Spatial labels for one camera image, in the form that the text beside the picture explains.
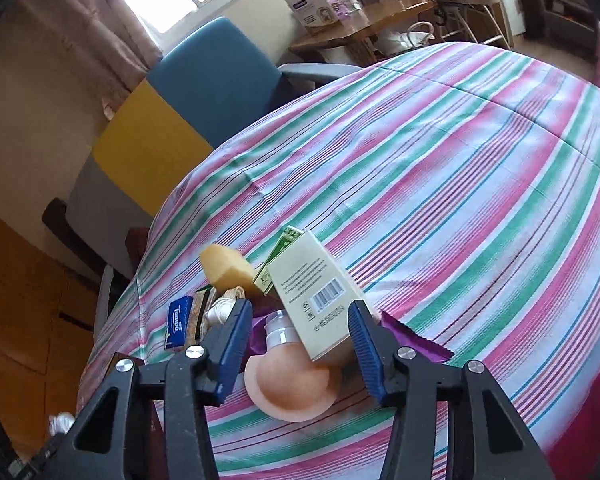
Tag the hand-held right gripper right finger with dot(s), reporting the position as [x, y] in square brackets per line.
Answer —
[367, 355]

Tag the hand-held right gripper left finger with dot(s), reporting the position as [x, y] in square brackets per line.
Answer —
[232, 350]

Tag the peach round pump bottle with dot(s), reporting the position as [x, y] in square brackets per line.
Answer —
[290, 390]

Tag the cream barcode box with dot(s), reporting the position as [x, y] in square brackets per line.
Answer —
[307, 280]

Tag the purple packet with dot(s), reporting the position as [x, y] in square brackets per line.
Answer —
[415, 342]

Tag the brown patterned packet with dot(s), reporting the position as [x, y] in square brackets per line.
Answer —
[200, 312]

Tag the blue tissue packet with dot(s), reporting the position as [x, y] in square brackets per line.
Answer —
[179, 322]

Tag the green and cream box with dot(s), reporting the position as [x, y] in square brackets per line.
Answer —
[267, 275]

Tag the yellow sponge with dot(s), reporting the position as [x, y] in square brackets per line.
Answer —
[227, 266]

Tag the dark red cushion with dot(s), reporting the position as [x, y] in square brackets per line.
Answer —
[137, 255]

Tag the striped bed sheet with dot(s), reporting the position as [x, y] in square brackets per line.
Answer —
[430, 185]

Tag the white crumpled paper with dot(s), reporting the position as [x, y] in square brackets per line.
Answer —
[62, 424]

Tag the wooden cabinet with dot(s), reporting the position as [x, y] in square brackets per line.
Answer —
[20, 310]

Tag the blue yellow grey armchair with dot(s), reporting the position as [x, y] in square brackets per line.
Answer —
[220, 80]

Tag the wooden side table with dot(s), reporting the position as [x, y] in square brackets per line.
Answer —
[375, 20]

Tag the purple lidded jars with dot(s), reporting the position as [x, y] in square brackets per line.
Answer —
[347, 7]

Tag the white printed carton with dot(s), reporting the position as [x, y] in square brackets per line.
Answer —
[307, 5]

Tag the pink brown curtain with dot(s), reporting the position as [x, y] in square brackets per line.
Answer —
[90, 25]

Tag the metal rack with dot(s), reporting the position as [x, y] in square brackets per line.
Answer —
[472, 5]

